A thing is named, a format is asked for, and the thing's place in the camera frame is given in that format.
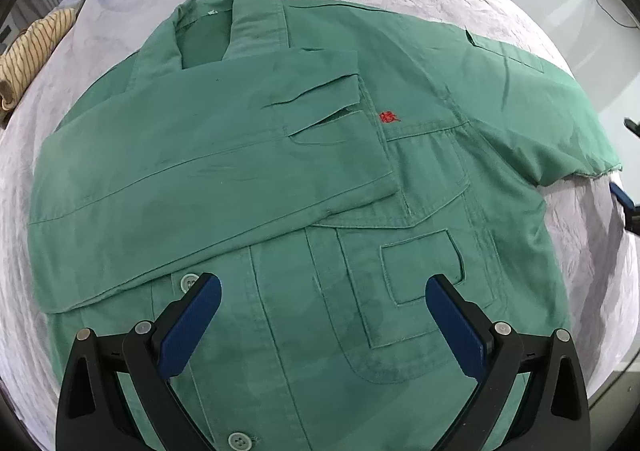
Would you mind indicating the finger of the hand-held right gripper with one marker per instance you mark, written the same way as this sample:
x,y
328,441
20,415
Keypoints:
x,y
622,197
634,126

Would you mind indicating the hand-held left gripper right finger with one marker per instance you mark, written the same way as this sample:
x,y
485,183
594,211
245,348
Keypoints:
x,y
455,326

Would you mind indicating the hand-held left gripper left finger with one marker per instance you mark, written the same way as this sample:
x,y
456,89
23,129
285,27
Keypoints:
x,y
192,326

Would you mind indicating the green button shirt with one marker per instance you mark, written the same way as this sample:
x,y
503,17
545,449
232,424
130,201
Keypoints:
x,y
200,156

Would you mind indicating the pale grey embossed blanket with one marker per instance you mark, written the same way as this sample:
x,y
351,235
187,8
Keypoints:
x,y
75,56

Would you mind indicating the cream striped cloth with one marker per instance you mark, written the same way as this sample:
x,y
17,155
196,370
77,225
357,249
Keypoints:
x,y
30,51

